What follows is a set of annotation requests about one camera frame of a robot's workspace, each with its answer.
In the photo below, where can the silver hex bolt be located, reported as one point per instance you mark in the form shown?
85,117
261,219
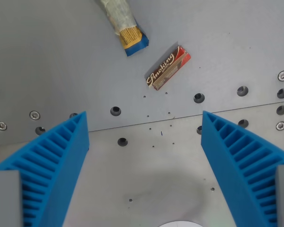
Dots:
283,75
34,115
1,126
281,125

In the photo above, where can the blue snack bag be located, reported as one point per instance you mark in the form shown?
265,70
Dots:
124,23

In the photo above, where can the brown Smoking paper booklet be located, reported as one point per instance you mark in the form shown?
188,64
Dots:
166,68

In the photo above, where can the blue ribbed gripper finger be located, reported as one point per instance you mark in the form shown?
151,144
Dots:
232,153
59,153

